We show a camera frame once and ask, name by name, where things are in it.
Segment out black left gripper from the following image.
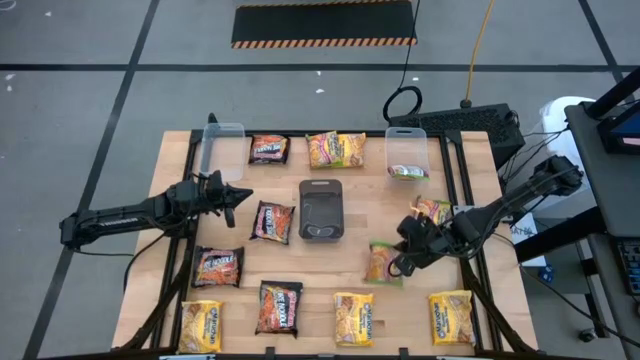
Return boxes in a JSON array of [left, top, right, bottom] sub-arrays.
[[197, 170, 254, 229]]

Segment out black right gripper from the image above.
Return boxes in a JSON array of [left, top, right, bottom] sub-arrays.
[[393, 215, 456, 269]]

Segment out lime chili shrimp ramen pack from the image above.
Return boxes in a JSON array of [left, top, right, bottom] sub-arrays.
[[409, 195, 454, 226], [387, 164, 430, 182], [305, 130, 342, 170], [364, 240, 404, 288]]

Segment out clear plastic bin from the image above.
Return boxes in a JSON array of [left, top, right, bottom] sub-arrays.
[[200, 122, 247, 183], [384, 126, 431, 183]]

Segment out packets inside bin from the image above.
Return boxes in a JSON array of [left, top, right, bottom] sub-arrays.
[[250, 200, 296, 246]]

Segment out black fire noodle pack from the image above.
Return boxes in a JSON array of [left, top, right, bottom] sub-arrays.
[[255, 280, 304, 338], [248, 134, 292, 166], [191, 245, 246, 289]]

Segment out yellow creamy chicken ramen pack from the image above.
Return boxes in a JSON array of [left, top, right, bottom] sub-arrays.
[[428, 289, 476, 347], [333, 291, 376, 348], [177, 299, 224, 355]]

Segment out grey translucent plastic bin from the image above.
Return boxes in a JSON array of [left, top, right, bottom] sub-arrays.
[[298, 179, 345, 243]]

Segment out yellow chicken flavor ramen pack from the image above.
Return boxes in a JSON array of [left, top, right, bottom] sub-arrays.
[[335, 132, 367, 168]]

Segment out white label box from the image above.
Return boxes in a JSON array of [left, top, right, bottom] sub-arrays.
[[508, 212, 549, 269]]

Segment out white bag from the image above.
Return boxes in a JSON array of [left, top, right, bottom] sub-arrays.
[[538, 95, 597, 169]]

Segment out black orange-striped floor mat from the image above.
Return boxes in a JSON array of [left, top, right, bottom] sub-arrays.
[[230, 0, 418, 50]]

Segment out dark side cart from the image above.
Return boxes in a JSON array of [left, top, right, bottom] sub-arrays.
[[514, 67, 640, 360]]

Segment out black keyboard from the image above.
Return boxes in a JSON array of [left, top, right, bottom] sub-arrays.
[[617, 239, 640, 296]]

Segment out black monitor screen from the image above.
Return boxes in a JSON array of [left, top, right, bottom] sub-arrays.
[[597, 112, 640, 155]]

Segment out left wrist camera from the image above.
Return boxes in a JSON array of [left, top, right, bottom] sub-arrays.
[[170, 178, 201, 205]]

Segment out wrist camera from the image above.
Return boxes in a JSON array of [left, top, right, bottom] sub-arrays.
[[449, 209, 482, 245], [170, 178, 201, 205]]

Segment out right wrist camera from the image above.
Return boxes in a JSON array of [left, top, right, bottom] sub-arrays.
[[449, 209, 482, 245]]

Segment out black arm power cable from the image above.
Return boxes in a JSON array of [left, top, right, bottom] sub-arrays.
[[122, 230, 174, 296]]

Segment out black hanging cable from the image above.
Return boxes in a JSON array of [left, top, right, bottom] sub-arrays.
[[382, 0, 424, 124]]

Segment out yellow hanging cable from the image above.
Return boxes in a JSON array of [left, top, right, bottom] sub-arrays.
[[463, 0, 497, 109]]

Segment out black floor cable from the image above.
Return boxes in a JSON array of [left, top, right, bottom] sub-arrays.
[[519, 264, 640, 349]]

